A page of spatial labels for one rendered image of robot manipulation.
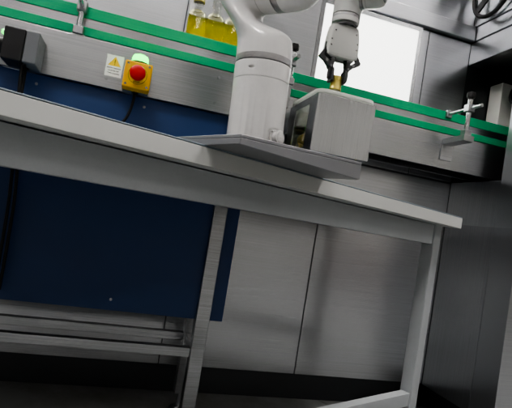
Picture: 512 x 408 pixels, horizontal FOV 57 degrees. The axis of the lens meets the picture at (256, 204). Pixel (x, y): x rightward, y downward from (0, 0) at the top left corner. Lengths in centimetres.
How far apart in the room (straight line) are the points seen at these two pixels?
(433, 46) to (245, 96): 125
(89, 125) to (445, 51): 167
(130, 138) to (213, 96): 66
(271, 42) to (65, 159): 48
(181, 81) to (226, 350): 94
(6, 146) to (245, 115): 46
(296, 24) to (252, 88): 87
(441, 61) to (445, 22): 15
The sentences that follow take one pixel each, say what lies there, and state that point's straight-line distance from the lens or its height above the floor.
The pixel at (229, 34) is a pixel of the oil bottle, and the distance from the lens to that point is 157.
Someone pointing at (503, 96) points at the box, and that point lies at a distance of 218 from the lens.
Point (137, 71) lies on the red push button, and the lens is 127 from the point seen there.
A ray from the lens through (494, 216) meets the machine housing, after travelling 185.
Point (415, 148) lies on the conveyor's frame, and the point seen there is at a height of 97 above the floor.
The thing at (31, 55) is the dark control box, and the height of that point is 95.
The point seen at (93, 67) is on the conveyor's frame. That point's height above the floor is 97.
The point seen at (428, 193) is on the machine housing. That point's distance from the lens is 200.
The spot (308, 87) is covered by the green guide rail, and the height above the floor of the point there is 110.
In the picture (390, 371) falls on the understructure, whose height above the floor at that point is 14.
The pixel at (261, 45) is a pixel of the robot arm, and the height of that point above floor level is 99.
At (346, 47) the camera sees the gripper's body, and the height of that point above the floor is 119.
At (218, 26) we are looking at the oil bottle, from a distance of 157.
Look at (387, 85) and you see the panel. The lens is 192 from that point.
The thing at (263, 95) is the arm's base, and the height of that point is 89.
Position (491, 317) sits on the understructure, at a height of 44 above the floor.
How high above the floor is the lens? 63
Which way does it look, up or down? 2 degrees up
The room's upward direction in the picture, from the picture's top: 9 degrees clockwise
